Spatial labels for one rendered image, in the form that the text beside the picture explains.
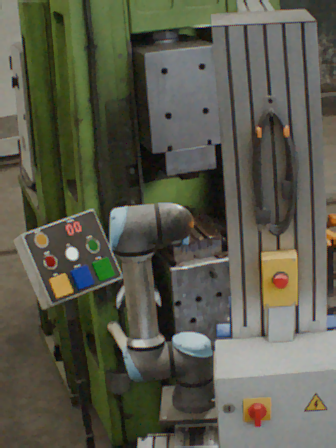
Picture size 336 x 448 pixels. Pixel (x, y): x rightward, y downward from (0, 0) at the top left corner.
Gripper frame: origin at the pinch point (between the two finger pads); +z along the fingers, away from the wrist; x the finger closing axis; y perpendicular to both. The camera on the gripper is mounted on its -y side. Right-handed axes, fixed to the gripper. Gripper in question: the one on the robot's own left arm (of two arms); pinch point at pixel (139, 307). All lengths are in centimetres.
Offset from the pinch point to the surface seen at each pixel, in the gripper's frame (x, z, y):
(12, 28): -156, -41, -548
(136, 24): 3, -93, -57
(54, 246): -30.1, -19.5, -13.4
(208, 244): 24, -3, -49
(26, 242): -39.4, -23.7, -7.8
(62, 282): -27.5, -8.4, -5.8
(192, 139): 21, -46, -48
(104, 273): -13.4, -6.2, -17.8
